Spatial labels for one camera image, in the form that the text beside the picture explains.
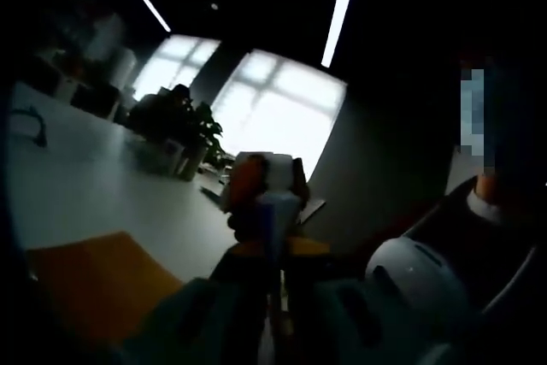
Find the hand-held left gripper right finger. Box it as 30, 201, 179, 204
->
282, 236, 428, 365

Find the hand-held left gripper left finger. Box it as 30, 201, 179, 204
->
121, 239, 274, 365

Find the white toothpaste cap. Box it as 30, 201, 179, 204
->
268, 153, 295, 193

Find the white blue toothpaste tube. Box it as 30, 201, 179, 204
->
254, 189, 303, 310

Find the large window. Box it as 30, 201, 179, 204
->
211, 49, 347, 178
132, 35, 221, 103

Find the green potted plant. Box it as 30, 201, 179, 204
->
190, 102, 226, 161

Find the white bottle with blue label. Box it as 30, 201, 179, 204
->
169, 140, 185, 174

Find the white table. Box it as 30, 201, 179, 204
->
8, 80, 274, 289

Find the black cable with plug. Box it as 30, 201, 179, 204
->
9, 104, 48, 149

